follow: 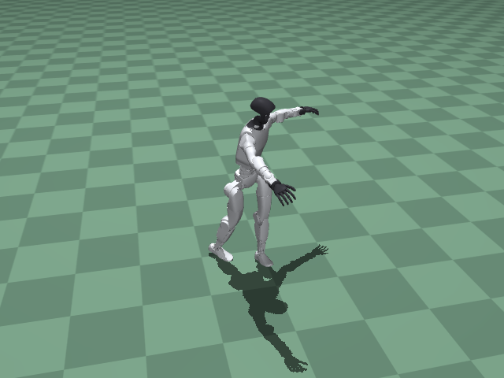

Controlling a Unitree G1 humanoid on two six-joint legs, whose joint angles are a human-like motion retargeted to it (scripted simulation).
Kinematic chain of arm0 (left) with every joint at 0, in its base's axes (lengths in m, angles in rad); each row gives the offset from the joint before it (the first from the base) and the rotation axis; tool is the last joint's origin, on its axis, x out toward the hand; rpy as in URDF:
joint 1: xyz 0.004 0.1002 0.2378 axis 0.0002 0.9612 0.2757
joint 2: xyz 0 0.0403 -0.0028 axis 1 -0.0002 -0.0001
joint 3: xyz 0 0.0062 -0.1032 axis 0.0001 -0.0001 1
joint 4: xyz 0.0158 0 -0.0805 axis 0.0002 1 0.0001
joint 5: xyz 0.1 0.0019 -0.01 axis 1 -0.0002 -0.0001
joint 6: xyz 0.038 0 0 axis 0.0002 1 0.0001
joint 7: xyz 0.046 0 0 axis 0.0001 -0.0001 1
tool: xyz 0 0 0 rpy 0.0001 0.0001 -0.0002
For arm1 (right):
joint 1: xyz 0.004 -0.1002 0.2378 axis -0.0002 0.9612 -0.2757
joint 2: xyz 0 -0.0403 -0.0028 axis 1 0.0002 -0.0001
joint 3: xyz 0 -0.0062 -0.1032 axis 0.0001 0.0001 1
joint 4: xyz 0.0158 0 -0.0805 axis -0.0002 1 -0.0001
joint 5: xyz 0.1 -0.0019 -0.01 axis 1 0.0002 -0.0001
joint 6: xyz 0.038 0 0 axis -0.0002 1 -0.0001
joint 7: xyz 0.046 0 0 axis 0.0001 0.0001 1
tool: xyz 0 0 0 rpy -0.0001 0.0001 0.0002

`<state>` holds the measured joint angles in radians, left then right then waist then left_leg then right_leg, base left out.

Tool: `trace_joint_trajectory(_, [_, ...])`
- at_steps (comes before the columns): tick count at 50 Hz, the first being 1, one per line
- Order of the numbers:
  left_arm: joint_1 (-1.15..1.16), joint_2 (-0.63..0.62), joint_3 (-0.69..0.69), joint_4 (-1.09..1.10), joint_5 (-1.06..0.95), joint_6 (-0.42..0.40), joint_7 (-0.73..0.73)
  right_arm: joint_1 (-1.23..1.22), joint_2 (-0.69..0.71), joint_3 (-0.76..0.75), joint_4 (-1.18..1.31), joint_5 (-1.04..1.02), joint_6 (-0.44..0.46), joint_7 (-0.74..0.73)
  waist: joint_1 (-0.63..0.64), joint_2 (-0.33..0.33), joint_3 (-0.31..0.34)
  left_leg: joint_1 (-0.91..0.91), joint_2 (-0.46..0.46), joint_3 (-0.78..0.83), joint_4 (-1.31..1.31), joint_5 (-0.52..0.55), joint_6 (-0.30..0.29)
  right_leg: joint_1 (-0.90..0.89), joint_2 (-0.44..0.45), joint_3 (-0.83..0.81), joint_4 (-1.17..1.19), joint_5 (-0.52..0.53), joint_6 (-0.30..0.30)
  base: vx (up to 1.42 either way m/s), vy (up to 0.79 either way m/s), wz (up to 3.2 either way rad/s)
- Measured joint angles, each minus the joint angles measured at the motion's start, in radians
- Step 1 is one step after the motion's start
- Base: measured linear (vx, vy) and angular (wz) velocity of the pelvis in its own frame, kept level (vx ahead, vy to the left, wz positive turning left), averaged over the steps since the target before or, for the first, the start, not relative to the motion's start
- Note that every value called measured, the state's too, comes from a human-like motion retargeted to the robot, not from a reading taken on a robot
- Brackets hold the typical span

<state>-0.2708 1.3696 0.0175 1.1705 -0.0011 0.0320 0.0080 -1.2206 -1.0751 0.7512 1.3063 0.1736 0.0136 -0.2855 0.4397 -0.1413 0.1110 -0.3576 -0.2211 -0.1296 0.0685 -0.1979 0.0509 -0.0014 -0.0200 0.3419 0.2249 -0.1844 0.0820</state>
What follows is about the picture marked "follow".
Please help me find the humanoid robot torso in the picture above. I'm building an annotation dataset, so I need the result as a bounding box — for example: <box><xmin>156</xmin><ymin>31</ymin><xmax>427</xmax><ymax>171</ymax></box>
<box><xmin>234</xmin><ymin>119</ymin><xmax>269</xmax><ymax>190</ymax></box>

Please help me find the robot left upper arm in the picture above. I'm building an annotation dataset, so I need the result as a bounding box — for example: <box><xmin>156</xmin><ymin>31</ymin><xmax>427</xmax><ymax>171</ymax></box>
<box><xmin>268</xmin><ymin>112</ymin><xmax>285</xmax><ymax>128</ymax></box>

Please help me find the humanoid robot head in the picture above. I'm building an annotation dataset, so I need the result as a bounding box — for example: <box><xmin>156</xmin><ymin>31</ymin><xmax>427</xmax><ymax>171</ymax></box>
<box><xmin>247</xmin><ymin>97</ymin><xmax>275</xmax><ymax>131</ymax></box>

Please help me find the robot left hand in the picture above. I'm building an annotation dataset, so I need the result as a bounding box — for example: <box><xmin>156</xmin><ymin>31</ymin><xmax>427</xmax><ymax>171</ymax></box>
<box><xmin>299</xmin><ymin>106</ymin><xmax>319</xmax><ymax>115</ymax></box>

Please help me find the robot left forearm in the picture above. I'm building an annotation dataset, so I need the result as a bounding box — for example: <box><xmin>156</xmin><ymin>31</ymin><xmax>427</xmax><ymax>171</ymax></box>
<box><xmin>276</xmin><ymin>107</ymin><xmax>303</xmax><ymax>119</ymax></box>

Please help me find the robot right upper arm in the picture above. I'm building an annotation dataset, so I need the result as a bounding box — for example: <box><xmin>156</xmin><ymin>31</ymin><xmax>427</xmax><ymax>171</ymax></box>
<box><xmin>239</xmin><ymin>133</ymin><xmax>263</xmax><ymax>171</ymax></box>

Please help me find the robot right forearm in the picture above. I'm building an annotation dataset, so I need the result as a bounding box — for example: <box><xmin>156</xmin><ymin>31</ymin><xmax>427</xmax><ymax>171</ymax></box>
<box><xmin>252</xmin><ymin>156</ymin><xmax>276</xmax><ymax>185</ymax></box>

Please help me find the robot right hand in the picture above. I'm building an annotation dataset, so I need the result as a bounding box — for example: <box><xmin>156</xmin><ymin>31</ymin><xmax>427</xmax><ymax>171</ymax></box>
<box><xmin>269</xmin><ymin>179</ymin><xmax>296</xmax><ymax>206</ymax></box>

